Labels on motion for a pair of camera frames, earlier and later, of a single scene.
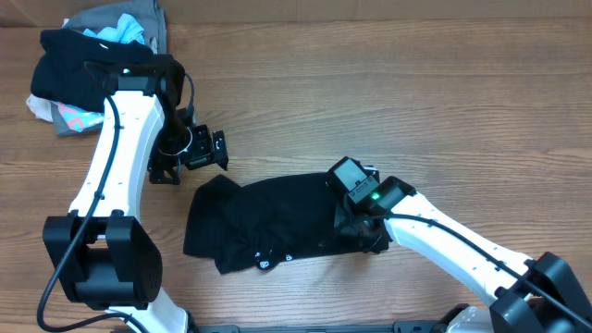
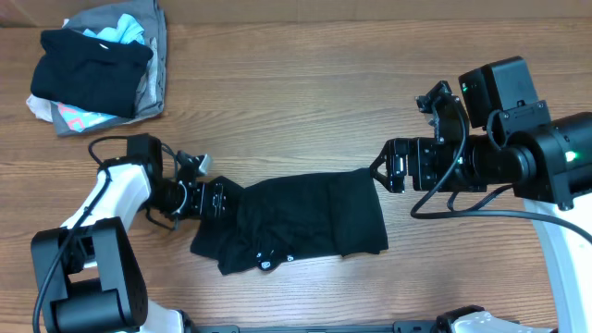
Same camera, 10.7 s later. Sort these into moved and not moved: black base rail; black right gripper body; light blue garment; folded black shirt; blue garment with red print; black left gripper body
Moved: black left gripper body; black right gripper body
Not moved: light blue garment; black base rail; blue garment with red print; folded black shirt
